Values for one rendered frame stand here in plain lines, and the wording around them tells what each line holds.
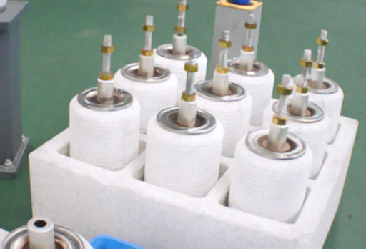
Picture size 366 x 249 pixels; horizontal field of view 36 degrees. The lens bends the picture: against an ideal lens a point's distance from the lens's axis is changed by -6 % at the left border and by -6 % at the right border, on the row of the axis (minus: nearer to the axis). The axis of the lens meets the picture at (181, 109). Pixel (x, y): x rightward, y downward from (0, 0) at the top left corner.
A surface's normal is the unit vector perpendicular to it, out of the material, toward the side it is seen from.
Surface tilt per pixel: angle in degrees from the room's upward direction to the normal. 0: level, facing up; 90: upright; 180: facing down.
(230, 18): 90
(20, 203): 0
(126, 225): 90
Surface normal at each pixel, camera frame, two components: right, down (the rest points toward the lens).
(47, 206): -0.41, 0.34
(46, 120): 0.08, -0.91
